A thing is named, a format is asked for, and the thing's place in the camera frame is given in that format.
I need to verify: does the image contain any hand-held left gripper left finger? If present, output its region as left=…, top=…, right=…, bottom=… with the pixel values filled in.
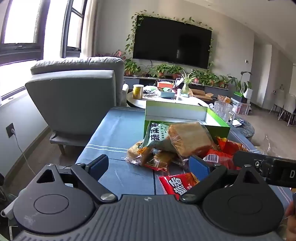
left=35, top=154, right=117, bottom=204

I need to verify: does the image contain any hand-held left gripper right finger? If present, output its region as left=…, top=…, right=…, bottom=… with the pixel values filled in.
left=179, top=156, right=266, bottom=204

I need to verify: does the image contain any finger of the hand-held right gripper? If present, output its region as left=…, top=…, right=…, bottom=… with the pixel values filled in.
left=232, top=151, right=255, bottom=172

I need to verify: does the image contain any red and yellow snack packet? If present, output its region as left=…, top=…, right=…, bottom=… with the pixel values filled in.
left=216, top=137, right=250, bottom=154

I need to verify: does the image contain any red barcode snack packet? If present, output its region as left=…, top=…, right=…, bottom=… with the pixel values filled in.
left=203, top=149, right=235, bottom=171

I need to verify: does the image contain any red white-lettered snack packet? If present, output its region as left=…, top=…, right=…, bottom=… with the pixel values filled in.
left=158, top=173, right=200, bottom=201

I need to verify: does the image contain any clear sandwich bread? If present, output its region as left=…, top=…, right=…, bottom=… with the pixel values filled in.
left=168, top=122, right=219, bottom=163

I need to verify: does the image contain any clear brown cake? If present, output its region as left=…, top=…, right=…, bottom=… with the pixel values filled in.
left=144, top=151, right=178, bottom=172

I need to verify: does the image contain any orange label bread packet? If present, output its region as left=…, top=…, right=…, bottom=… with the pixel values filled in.
left=126, top=140, right=154, bottom=166

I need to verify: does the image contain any pale green snack packet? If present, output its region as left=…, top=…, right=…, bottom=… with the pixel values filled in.
left=142, top=120, right=177, bottom=152

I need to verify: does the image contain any green cardboard box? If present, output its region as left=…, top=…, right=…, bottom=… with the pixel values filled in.
left=144, top=100, right=231, bottom=149

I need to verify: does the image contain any person's right hand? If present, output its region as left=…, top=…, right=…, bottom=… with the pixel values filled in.
left=285, top=200, right=296, bottom=241

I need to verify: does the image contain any clear plastic bag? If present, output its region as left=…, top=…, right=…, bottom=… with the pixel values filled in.
left=258, top=136, right=296, bottom=160

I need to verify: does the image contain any dark marble round table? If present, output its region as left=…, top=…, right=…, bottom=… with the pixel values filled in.
left=231, top=116, right=255, bottom=141

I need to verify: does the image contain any blue striped tablecloth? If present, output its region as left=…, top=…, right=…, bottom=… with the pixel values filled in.
left=75, top=107, right=294, bottom=211

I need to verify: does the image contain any clear storage box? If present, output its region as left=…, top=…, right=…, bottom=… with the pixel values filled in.
left=231, top=102, right=251, bottom=115

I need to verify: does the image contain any glass mug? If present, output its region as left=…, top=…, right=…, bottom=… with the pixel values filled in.
left=214, top=100, right=236, bottom=123

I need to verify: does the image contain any green lidded black box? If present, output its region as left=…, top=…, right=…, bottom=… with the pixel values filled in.
left=233, top=91, right=248, bottom=103

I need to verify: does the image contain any orange bag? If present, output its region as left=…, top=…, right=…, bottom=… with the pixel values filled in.
left=217, top=95, right=232, bottom=105

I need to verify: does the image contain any tall plant in white pot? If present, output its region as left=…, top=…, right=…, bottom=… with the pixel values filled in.
left=228, top=71, right=253, bottom=99

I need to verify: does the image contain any white dining chair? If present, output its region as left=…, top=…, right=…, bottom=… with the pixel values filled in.
left=269, top=89, right=286, bottom=116
left=279, top=93, right=296, bottom=127

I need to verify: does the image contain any white round table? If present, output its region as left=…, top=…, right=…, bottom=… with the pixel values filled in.
left=126, top=87, right=210, bottom=109

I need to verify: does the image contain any grey armchair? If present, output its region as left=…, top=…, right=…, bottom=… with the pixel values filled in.
left=25, top=56, right=129, bottom=155

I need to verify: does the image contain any open cardboard box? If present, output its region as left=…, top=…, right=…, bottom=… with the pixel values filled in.
left=188, top=88, right=214, bottom=101

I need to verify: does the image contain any light blue tray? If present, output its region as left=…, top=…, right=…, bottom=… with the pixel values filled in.
left=159, top=89, right=176, bottom=98

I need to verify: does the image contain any spider plant in glass vase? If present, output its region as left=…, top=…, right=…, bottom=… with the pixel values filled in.
left=178, top=71, right=197, bottom=95

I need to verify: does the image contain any yellow can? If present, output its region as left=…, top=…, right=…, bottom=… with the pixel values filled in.
left=132, top=84, right=144, bottom=100

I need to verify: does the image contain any orange box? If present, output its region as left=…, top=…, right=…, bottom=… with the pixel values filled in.
left=157, top=81, right=175, bottom=90

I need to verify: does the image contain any row of potted plants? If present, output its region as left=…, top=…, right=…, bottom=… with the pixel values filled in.
left=124, top=59, right=232, bottom=90

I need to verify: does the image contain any black flat television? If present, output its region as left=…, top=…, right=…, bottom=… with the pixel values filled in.
left=132, top=15, right=212, bottom=69

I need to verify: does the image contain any green trailing vine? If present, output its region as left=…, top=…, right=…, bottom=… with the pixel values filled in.
left=125, top=10, right=214, bottom=67

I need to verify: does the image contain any beige curtain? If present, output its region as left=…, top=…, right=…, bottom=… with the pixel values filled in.
left=81, top=0, right=100, bottom=57

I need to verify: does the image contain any black framed window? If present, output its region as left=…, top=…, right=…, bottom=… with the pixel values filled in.
left=60, top=0, right=88, bottom=58
left=0, top=0, right=50, bottom=98

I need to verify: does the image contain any white cable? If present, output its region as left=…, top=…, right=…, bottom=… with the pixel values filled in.
left=13, top=131, right=35, bottom=173

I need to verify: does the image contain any wall socket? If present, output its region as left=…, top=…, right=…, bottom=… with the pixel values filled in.
left=6, top=123, right=16, bottom=139

